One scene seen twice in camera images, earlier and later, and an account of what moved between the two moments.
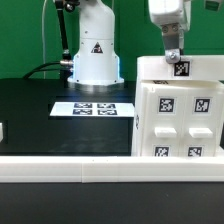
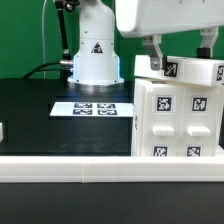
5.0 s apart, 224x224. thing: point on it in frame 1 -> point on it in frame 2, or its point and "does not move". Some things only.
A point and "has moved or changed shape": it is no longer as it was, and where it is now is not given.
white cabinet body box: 179,118 does not move
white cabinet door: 162,122 does not move
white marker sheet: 93,109 does not move
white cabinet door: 199,121 does not move
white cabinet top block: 189,67 has moved or changed shape
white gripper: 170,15 -> 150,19
